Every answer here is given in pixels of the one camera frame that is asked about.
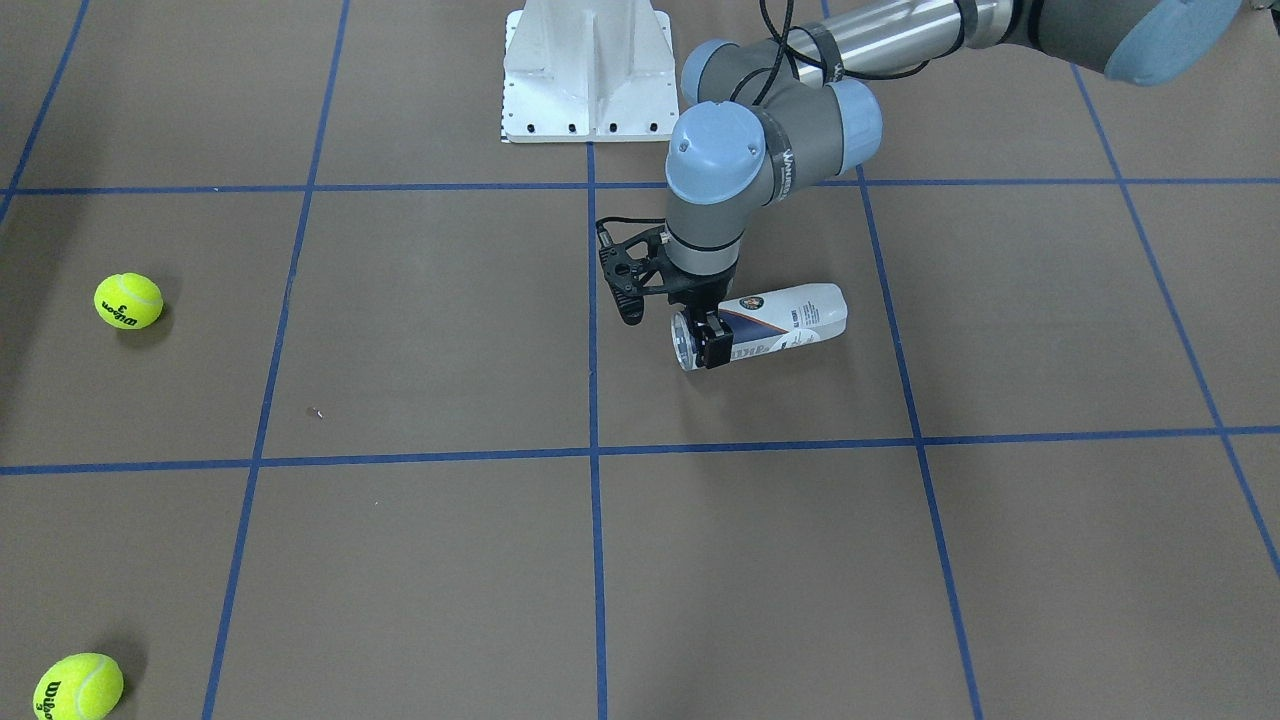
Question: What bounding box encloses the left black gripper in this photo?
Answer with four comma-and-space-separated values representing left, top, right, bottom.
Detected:
664, 268, 736, 369

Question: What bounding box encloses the clear tennis ball can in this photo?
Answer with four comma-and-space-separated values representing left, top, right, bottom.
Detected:
671, 283, 849, 372

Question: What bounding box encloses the yellow tennis ball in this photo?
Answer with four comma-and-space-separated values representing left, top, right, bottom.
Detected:
32, 652, 124, 719
93, 272, 164, 331

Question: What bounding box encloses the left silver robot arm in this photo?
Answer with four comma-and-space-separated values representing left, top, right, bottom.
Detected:
658, 1, 1239, 372

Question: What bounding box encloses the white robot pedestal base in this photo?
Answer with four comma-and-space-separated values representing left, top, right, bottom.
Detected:
500, 1, 678, 143

